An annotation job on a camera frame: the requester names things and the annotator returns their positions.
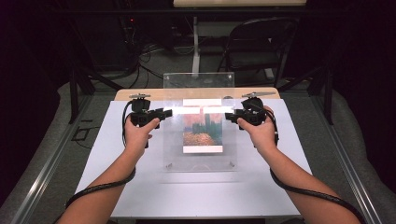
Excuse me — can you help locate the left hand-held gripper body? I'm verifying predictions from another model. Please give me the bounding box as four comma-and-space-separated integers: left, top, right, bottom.
129, 92, 157, 128

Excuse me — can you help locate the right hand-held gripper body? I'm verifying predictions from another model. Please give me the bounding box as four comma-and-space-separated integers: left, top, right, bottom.
242, 91, 276, 126

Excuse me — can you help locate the clear acrylic photo frame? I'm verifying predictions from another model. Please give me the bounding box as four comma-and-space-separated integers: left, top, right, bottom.
162, 72, 237, 173

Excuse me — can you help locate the person's left hand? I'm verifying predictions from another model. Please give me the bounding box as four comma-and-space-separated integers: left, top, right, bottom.
123, 118, 161, 157

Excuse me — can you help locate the person's right hand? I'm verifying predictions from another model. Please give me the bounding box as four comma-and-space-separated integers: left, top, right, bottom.
236, 105, 279, 155

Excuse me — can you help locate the light wooden table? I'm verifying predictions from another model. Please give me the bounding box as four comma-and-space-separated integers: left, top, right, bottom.
114, 87, 281, 102

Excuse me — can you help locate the black folding chair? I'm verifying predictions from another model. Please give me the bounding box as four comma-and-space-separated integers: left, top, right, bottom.
215, 17, 299, 89

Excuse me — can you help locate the white desk leg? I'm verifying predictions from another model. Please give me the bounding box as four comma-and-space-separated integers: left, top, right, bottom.
191, 16, 201, 78

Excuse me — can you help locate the black metal stand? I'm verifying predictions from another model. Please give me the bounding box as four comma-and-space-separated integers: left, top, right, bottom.
276, 64, 334, 126
68, 66, 123, 125

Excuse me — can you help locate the dark equipment rack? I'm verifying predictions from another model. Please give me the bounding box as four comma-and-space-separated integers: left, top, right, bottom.
120, 15, 141, 68

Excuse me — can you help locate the white board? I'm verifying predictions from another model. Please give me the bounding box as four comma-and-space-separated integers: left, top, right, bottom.
74, 98, 313, 218

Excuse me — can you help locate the black horizontal metal bar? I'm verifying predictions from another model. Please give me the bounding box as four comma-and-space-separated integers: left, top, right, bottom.
55, 7, 344, 16

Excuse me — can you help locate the grey cloth floor cover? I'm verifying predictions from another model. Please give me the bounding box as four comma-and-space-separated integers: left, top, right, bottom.
0, 81, 396, 224

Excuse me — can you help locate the pale wooden desk top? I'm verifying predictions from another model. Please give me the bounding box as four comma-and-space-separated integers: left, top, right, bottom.
172, 0, 307, 8

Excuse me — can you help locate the bundle of black floor cables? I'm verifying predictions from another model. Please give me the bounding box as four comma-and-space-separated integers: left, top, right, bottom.
123, 42, 188, 90

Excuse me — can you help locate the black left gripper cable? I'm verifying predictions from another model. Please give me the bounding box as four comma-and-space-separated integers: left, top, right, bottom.
55, 99, 137, 224

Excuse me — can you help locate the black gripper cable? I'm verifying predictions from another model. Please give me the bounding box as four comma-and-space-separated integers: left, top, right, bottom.
55, 99, 137, 224
264, 105, 367, 224

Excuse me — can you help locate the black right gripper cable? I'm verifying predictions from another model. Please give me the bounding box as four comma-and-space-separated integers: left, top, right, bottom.
264, 105, 367, 224

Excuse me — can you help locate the aluminium rail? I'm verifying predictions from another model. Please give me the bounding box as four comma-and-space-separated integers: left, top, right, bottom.
8, 92, 95, 224
310, 92, 385, 224

